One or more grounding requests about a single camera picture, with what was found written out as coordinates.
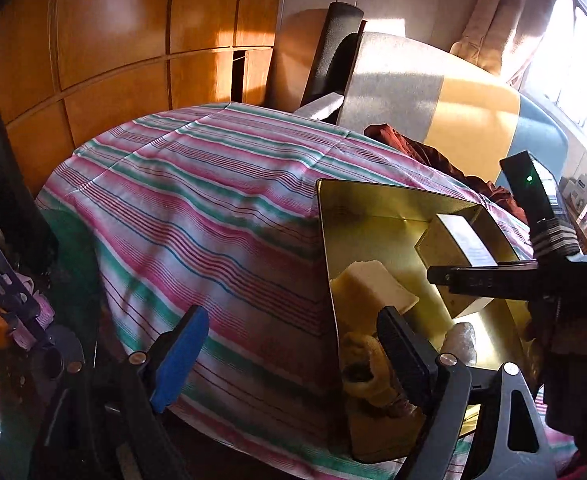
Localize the window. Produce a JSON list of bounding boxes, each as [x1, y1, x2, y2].
[[521, 0, 587, 151]]

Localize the black cylinder post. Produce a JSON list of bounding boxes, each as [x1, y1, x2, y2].
[[0, 114, 59, 275]]

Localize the large yellow sponge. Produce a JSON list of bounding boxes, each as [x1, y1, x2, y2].
[[330, 260, 419, 335]]

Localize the striped bedspread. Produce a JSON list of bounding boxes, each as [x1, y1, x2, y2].
[[35, 102, 580, 480]]

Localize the beige cardboard box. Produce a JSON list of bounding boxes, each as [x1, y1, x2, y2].
[[415, 214, 496, 320]]

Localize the wooden wardrobe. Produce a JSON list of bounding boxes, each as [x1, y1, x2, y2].
[[0, 0, 279, 192]]

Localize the beige curtain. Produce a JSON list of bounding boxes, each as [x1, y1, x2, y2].
[[450, 0, 556, 86]]

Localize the rust brown blanket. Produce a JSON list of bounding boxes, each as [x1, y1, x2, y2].
[[364, 124, 527, 223]]

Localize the white product box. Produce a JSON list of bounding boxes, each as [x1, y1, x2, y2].
[[563, 174, 587, 216]]

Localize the black foam roll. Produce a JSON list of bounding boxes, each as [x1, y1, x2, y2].
[[301, 1, 364, 105]]

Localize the person right hand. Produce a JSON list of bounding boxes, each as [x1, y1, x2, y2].
[[525, 300, 587, 441]]

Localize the white bed rail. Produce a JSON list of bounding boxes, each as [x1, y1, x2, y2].
[[293, 92, 344, 120]]

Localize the gold metal tin box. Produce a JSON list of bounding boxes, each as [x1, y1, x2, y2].
[[316, 179, 532, 464]]

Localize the yellow patterned sock ball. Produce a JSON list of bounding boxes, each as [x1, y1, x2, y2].
[[340, 332, 423, 419]]

